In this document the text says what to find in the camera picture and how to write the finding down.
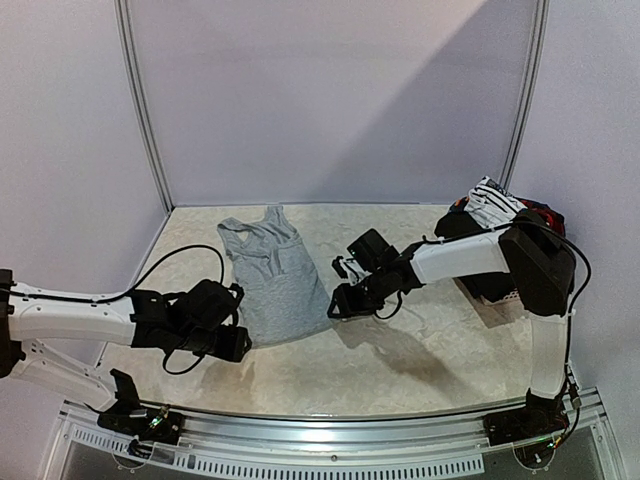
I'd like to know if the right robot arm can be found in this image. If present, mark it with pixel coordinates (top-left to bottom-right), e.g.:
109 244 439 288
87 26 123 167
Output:
327 211 576 436

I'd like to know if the aluminium front rail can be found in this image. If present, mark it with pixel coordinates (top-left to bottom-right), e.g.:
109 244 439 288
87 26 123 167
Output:
44 388 625 479

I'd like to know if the black shirt with buttons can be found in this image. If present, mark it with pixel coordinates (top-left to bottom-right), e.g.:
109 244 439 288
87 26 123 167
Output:
434 211 516 298

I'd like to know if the grey tank top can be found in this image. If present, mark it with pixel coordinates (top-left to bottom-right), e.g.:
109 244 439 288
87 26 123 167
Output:
217 206 332 348

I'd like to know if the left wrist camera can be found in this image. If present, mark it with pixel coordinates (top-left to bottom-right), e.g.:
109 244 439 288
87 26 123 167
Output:
183 280 244 331

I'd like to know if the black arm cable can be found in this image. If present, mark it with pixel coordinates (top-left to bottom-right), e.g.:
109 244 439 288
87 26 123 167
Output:
9 244 241 376
424 219 594 321

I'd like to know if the white striped garment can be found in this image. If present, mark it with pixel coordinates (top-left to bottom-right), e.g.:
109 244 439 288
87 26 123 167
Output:
463 176 526 229

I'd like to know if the pink perforated laundry basket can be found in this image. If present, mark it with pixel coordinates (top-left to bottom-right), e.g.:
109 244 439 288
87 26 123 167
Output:
473 285 520 305

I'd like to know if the aluminium corner post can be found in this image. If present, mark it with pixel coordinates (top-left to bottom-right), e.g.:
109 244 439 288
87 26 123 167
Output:
114 0 175 215
500 0 550 188

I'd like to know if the left aluminium corner post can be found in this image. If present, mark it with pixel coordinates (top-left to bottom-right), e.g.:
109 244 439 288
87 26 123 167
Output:
114 0 175 215

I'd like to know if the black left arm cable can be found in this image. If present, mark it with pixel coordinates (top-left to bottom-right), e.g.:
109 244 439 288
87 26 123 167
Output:
9 244 241 376

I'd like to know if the right aluminium corner post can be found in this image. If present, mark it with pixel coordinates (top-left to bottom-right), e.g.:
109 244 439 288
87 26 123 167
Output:
500 0 550 188

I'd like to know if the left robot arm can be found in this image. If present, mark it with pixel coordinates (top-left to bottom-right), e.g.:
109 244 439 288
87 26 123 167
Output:
1 270 252 434

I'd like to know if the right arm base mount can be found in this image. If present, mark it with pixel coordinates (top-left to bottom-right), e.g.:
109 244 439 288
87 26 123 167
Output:
483 407 581 450

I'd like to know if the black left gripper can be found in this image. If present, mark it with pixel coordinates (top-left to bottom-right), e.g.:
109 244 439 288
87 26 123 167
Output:
176 324 252 363

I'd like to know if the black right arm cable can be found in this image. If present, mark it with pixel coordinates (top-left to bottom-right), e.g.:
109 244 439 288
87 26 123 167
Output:
424 219 594 321

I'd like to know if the colourful patterned garment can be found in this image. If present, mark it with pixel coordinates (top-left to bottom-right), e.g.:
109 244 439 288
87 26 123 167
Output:
447 196 565 236

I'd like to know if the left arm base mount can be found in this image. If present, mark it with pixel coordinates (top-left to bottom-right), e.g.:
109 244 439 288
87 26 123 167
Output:
97 405 185 445

